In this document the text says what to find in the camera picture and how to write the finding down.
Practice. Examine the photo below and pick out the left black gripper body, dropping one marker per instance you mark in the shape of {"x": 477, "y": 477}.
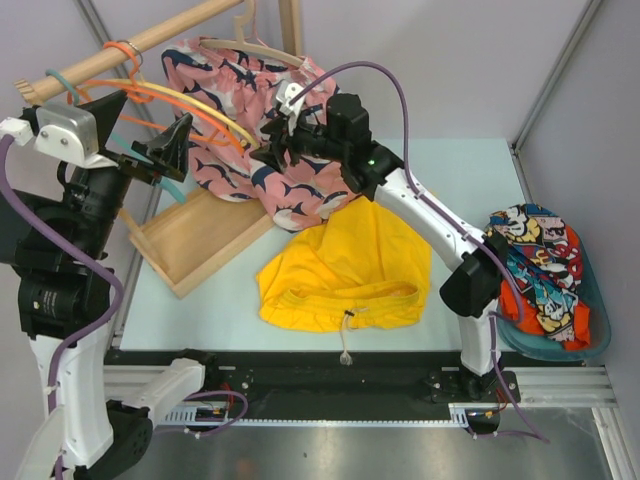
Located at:
{"x": 133, "y": 165}

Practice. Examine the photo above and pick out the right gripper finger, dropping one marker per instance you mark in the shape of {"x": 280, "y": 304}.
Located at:
{"x": 275, "y": 130}
{"x": 271, "y": 155}

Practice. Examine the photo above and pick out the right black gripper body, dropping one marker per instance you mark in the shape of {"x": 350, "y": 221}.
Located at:
{"x": 309, "y": 141}

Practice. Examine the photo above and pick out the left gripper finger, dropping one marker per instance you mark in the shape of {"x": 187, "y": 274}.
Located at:
{"x": 106, "y": 111}
{"x": 168, "y": 152}

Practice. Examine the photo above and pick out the yellow hanger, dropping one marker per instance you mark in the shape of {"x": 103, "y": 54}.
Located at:
{"x": 210, "y": 105}

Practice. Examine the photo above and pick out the yellow shorts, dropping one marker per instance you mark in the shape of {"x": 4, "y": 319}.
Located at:
{"x": 364, "y": 268}

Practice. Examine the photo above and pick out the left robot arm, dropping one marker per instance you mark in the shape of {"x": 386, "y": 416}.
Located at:
{"x": 66, "y": 297}

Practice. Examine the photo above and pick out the teal hanger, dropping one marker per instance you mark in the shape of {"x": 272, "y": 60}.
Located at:
{"x": 162, "y": 182}

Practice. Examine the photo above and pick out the orange hanger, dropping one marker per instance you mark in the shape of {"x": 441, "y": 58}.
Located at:
{"x": 134, "y": 74}

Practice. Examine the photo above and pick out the beige hanger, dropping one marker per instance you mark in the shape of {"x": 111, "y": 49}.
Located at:
{"x": 245, "y": 39}

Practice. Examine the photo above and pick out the colourful cartoon print shorts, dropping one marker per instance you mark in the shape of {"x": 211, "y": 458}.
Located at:
{"x": 526, "y": 223}

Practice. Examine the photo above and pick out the wooden clothes rack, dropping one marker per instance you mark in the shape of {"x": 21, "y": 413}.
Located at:
{"x": 185, "y": 244}

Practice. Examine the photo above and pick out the teal laundry basket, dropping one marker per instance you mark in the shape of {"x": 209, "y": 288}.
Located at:
{"x": 541, "y": 348}

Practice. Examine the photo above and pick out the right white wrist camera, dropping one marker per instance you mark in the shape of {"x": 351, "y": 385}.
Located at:
{"x": 284, "y": 98}

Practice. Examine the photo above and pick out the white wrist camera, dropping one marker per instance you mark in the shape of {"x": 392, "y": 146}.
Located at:
{"x": 61, "y": 131}
{"x": 284, "y": 98}

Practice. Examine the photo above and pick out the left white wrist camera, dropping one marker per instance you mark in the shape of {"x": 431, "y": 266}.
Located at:
{"x": 61, "y": 131}

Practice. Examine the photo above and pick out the white slotted cable duct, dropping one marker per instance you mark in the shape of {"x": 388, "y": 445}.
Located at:
{"x": 207, "y": 415}

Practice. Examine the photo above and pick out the aluminium frame rail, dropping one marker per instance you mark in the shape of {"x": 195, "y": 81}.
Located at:
{"x": 570, "y": 387}

